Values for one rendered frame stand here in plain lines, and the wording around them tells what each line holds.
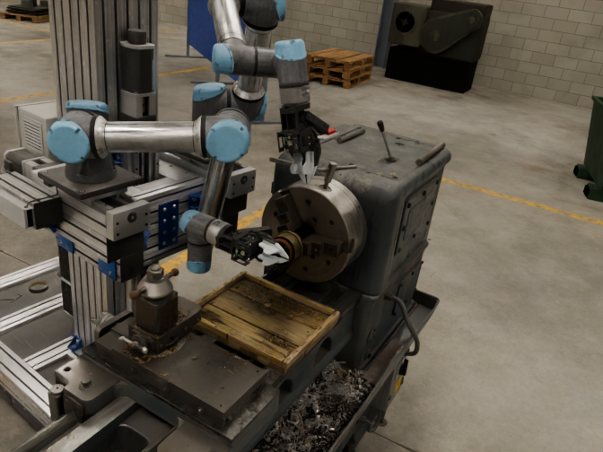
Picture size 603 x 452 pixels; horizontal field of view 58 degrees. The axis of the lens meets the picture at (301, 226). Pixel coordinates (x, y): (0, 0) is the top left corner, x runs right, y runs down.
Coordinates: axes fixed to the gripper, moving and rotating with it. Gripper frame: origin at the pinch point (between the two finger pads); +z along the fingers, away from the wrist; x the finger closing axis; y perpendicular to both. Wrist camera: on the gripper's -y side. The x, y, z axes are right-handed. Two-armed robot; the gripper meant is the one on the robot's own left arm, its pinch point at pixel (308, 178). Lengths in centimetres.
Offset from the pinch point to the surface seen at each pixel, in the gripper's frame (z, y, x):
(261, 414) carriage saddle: 44, 42, 7
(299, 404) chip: 74, 1, -11
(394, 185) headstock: 9.7, -30.5, 11.7
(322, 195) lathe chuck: 8.2, -11.1, -2.6
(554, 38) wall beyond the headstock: 4, -1015, -74
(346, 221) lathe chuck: 16.0, -12.0, 4.1
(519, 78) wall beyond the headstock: 72, -1014, -133
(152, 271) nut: 10.2, 44.6, -15.7
